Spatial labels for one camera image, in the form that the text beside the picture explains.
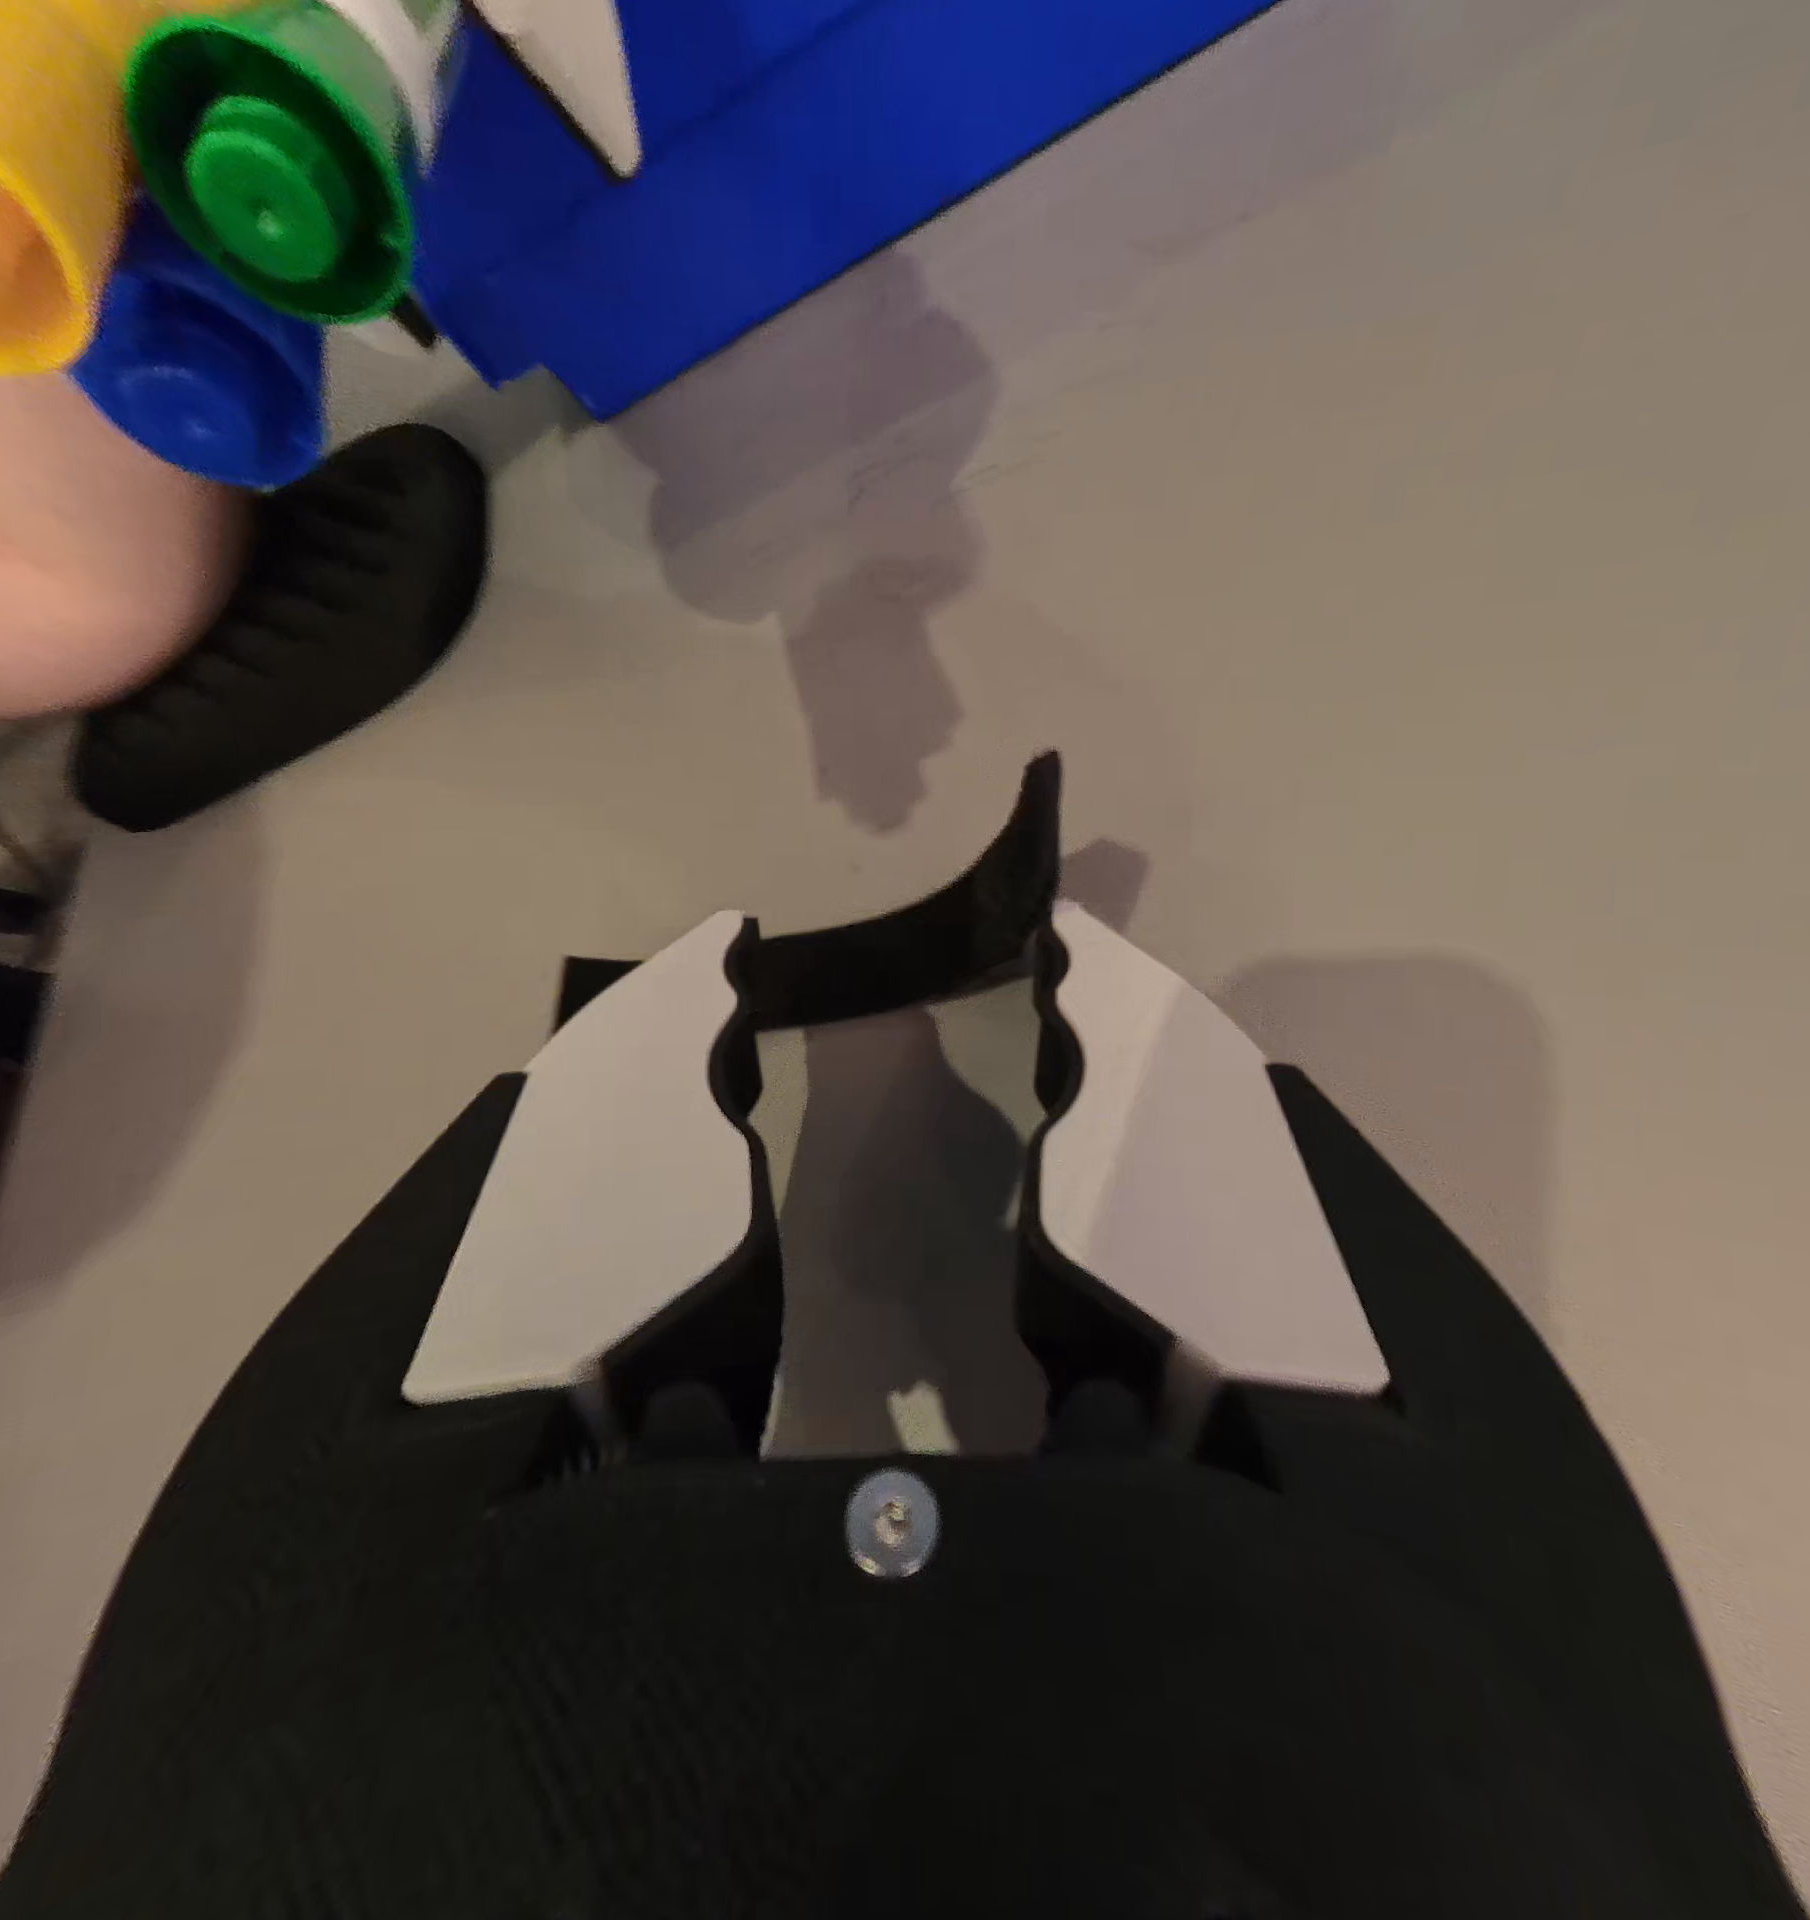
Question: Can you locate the green dry erase marker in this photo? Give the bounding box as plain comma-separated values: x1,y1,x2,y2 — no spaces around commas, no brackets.
126,0,444,327

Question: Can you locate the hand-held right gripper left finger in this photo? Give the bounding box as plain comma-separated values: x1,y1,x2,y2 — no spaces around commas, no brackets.
399,909,785,1449

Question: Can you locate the large blue plastic bin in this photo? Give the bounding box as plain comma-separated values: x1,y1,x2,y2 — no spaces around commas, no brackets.
411,0,1283,425

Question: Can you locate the yellow highlighter marker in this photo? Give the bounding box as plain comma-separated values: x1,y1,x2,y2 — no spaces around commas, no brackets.
0,0,145,377

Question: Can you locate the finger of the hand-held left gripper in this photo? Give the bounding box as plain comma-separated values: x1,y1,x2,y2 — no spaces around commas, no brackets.
463,0,647,178

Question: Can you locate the blue dry erase marker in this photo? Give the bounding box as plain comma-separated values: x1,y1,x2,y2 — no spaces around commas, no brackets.
70,263,331,492

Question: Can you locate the black hook-and-loop strap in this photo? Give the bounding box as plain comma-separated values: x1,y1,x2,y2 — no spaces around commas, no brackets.
561,749,1065,1039

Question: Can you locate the black elbow rest pad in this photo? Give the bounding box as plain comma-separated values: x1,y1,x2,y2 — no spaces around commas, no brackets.
70,422,491,833

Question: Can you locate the person's left forearm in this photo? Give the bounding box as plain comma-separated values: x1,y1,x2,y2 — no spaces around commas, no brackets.
0,351,265,731

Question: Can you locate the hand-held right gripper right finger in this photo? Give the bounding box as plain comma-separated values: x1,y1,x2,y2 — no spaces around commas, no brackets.
1013,900,1395,1449

